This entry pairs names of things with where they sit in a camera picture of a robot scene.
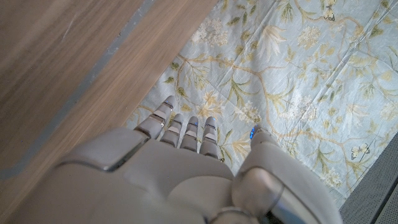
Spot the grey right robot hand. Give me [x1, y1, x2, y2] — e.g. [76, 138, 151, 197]
[6, 95, 343, 224]

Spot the floral light blue backdrop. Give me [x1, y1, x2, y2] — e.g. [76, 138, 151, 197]
[124, 0, 398, 210]

